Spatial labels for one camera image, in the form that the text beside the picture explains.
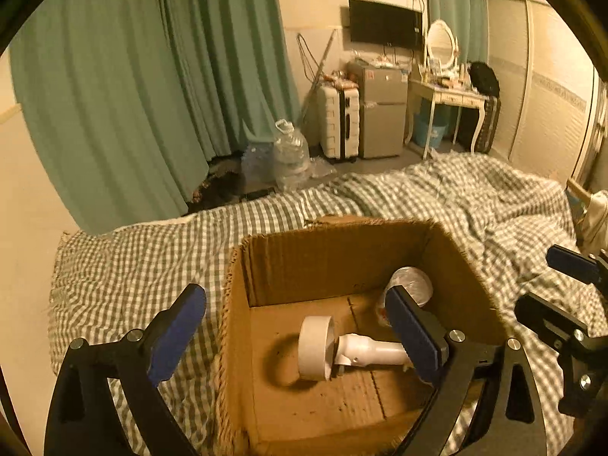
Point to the blue plastic bin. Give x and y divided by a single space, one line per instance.
427 130

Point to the green checked blanket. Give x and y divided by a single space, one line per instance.
142 256

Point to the black bag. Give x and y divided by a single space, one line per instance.
484 78

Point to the white hard suitcase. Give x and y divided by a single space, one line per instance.
335 121

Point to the silver mini fridge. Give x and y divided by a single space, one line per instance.
380 114

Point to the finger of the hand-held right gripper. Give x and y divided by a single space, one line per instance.
546 318
570 261

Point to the cream cloth bag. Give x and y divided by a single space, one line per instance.
593 213

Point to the narrow green curtain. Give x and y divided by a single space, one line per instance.
456 0

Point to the white oval mirror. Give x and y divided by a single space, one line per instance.
439 42

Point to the white dressing table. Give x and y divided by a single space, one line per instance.
451 97

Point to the wide green curtain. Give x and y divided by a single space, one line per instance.
118 80

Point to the black wall television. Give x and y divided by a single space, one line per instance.
382 21

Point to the snack packets pile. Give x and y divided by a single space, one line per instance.
339 80

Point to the large clear water bottle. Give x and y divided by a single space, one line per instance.
290 156

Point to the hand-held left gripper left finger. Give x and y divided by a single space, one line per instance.
175 337

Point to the brown cardboard box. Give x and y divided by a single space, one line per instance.
332 403

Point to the white wardrobe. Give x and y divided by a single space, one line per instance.
546 80

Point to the long mop pole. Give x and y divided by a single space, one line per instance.
319 71

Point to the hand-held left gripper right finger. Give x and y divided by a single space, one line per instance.
411 337

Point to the white handheld fan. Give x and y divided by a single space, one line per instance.
370 351

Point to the plastic wrapped bottle pack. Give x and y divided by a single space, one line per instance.
256 164

